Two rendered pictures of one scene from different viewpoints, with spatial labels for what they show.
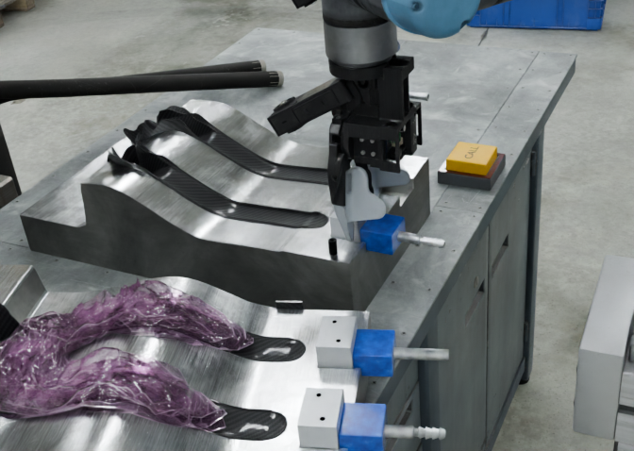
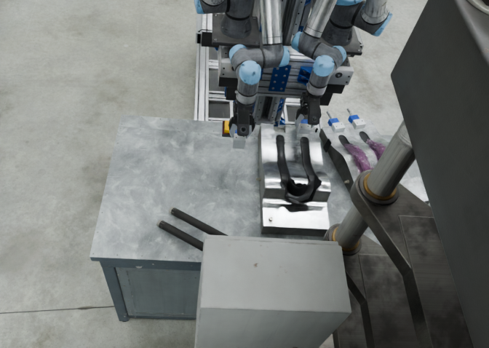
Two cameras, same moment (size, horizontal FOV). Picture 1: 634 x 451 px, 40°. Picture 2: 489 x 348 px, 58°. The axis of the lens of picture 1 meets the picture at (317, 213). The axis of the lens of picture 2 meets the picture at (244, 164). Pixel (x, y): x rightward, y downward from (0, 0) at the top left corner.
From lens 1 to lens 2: 2.25 m
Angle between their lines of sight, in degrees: 85
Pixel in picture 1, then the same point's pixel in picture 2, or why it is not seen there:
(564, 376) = not seen: hidden behind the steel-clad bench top
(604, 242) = (33, 200)
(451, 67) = (141, 152)
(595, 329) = (348, 69)
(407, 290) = not seen: hidden behind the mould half
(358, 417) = (355, 118)
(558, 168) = not seen: outside the picture
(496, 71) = (143, 136)
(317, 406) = (359, 122)
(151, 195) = (322, 173)
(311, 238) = (312, 137)
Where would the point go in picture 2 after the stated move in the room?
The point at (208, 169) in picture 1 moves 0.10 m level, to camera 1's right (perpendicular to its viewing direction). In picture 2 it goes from (297, 169) to (284, 152)
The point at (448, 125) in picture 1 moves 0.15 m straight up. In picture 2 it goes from (197, 143) to (199, 119)
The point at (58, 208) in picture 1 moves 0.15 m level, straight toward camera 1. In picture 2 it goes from (321, 218) to (342, 196)
